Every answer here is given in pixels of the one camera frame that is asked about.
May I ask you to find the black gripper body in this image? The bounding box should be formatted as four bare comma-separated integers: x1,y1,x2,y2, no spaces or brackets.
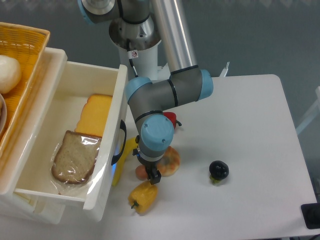
137,154,161,173

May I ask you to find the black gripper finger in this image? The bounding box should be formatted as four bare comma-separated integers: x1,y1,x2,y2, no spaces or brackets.
147,167,162,185

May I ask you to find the brown egg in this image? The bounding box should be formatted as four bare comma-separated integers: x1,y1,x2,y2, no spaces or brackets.
135,165,148,181

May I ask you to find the yellow bell pepper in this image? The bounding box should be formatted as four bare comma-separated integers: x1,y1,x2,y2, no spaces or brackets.
128,180,158,214

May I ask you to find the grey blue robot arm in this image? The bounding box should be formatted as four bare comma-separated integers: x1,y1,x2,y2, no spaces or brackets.
78,0,214,184

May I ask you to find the yellow banana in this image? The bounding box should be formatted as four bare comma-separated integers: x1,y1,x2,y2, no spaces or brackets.
111,137,138,187

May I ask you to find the red bell pepper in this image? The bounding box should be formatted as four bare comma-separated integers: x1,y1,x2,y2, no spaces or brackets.
163,111,182,129

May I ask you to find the dark purple mangosteen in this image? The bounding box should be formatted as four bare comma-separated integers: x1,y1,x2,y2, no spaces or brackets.
209,160,230,184

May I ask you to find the wrapped brown bread slice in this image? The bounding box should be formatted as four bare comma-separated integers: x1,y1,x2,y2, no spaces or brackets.
51,130,102,185

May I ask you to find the orange cake slice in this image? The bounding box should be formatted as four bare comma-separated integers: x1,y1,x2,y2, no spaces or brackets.
74,94,113,137

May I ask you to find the white plastic drawer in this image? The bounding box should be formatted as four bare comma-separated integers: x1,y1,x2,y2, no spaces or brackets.
15,61,128,222

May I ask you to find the white drawer cabinet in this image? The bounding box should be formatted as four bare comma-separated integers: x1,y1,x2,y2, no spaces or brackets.
0,47,68,224

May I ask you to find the bowl rim at left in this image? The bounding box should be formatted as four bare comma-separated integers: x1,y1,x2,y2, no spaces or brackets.
0,95,7,134

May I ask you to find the black device at edge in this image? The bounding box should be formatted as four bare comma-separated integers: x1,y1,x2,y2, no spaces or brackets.
300,203,320,230

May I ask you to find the white bun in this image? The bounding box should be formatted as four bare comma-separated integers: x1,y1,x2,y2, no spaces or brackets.
0,55,22,94

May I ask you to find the yellow wicker basket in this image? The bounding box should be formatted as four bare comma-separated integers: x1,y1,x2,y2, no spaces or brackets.
0,22,51,153

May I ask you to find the orange shrimp ring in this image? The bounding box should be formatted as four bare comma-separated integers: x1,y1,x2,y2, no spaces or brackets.
156,146,181,178

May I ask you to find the black drawer handle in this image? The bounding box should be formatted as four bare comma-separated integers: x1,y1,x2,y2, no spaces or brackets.
111,119,127,166

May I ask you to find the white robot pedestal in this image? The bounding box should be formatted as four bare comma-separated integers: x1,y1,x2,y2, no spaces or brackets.
117,41,170,82

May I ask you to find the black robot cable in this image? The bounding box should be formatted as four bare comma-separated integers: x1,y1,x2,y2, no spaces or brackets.
126,38,140,78

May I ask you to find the white frame at right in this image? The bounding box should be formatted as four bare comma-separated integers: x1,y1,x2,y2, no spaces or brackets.
295,86,320,135

